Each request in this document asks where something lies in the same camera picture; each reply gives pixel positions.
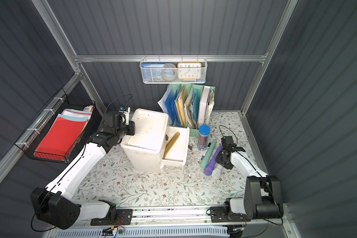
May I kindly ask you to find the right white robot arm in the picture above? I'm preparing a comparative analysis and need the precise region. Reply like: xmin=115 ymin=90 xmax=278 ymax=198
xmin=211 ymin=136 xmax=284 ymax=221

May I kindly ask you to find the green file organizer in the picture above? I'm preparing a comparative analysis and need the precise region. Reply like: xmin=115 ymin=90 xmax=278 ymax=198
xmin=158 ymin=84 xmax=216 ymax=130

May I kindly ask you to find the blue lid pencil tube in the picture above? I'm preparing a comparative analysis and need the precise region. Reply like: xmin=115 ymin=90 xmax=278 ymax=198
xmin=197 ymin=125 xmax=211 ymax=151

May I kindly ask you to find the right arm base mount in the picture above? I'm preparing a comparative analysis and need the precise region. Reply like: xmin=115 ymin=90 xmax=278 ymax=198
xmin=206 ymin=203 xmax=251 ymax=223

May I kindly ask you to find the white wire wall basket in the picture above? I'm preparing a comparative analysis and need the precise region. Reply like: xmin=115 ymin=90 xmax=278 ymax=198
xmin=139 ymin=57 xmax=208 ymax=84

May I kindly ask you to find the black wire side basket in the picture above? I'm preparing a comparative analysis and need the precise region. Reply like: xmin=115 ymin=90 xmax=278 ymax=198
xmin=15 ymin=90 xmax=101 ymax=164

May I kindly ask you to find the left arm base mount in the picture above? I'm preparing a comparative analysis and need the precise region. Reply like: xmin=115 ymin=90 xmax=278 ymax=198
xmin=90 ymin=209 xmax=133 ymax=226

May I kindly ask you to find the yellow alarm clock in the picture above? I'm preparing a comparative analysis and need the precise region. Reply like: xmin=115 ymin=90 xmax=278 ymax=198
xmin=177 ymin=62 xmax=202 ymax=81

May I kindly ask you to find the purple microphone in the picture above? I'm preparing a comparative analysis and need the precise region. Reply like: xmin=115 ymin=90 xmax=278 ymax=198
xmin=204 ymin=145 xmax=222 ymax=176

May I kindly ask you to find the black marker pen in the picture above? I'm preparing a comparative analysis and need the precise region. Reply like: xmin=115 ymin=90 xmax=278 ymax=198
xmin=201 ymin=143 xmax=211 ymax=160

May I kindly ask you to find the white drawer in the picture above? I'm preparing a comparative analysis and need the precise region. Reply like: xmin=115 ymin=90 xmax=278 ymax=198
xmin=161 ymin=127 xmax=190 ymax=169

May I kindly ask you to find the white drawer cabinet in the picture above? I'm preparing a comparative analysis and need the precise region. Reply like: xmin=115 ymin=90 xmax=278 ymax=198
xmin=121 ymin=109 xmax=169 ymax=173

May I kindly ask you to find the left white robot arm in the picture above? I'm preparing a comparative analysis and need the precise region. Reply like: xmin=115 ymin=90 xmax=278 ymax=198
xmin=30 ymin=107 xmax=135 ymax=230

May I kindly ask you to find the red paper folder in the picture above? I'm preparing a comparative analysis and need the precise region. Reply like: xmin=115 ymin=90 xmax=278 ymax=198
xmin=35 ymin=114 xmax=88 ymax=157

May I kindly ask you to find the white microphone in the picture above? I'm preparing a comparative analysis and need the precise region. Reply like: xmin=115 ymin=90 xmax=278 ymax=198
xmin=211 ymin=163 xmax=225 ymax=179

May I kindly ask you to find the blue box in basket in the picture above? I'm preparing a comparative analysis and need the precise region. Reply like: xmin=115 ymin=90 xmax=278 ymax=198
xmin=140 ymin=62 xmax=165 ymax=83

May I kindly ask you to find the grey tape roll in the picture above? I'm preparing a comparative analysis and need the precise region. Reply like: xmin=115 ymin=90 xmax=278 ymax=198
xmin=161 ymin=63 xmax=177 ymax=82

